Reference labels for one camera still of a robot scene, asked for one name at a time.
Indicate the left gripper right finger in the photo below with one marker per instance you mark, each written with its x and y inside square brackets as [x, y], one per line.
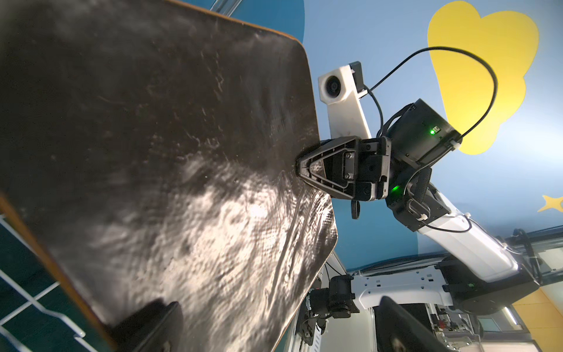
[397, 330]

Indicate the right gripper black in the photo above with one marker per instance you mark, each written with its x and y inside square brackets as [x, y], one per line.
[349, 168]

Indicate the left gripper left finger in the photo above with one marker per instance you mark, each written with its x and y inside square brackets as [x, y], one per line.
[156, 327]

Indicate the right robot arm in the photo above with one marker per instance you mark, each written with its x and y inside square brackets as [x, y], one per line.
[481, 276]

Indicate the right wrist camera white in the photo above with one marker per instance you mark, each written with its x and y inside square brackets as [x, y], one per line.
[341, 90]

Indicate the white wire dish rack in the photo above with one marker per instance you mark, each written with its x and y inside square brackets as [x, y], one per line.
[36, 314]

